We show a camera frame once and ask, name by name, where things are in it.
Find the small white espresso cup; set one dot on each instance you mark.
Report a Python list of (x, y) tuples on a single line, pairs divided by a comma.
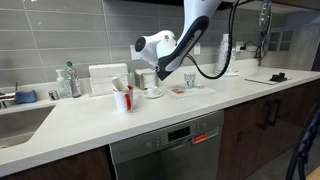
[(153, 90)]

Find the white cup on saucer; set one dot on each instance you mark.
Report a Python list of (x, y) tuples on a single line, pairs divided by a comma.
[(152, 95)]

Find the plain white paper cup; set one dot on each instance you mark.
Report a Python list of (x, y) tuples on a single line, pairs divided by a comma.
[(118, 83)]

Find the tall patterned cup stack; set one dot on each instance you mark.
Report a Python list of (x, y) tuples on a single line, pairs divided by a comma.
[(222, 53)]

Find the short patterned cup stack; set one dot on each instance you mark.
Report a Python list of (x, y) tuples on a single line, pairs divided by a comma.
[(232, 63)]

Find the metal napkin dispenser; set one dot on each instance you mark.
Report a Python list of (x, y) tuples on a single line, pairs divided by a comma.
[(145, 80)]

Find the white mat red logo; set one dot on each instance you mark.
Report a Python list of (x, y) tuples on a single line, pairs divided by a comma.
[(200, 92)]

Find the small clear plastic wrapper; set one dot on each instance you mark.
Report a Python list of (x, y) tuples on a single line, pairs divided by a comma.
[(200, 86)]

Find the white paper towel stack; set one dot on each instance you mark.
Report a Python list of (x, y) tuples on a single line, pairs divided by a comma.
[(106, 78)]

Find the red dishwasher sticker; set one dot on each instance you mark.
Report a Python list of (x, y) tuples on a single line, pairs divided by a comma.
[(199, 138)]

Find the stainless steel dishwasher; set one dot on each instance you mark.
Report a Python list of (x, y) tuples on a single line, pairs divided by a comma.
[(166, 156)]

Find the white plate blue rim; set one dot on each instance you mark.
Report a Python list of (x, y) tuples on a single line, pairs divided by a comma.
[(233, 74)]

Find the plastic bottle green cap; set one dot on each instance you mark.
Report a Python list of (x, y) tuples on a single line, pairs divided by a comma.
[(74, 83)]

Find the dark overhead cabinet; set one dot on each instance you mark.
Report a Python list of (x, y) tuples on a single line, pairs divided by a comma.
[(156, 1)]

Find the white flat board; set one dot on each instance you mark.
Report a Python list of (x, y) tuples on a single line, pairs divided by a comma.
[(260, 80)]

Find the small metal sink stopper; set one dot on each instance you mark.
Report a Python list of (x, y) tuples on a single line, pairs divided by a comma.
[(53, 95)]

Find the small black block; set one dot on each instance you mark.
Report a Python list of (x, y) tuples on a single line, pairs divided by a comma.
[(278, 77)]

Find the dark wood sink cabinet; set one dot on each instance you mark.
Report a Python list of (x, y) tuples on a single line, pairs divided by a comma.
[(66, 166)]

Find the undermount kitchen sink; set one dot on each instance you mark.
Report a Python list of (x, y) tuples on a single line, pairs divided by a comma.
[(20, 126)]

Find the metal faucet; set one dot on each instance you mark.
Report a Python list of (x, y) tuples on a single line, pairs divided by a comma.
[(6, 97)]

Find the white wall outlet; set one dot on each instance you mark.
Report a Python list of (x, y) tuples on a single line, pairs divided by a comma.
[(238, 44), (132, 50), (198, 49)]

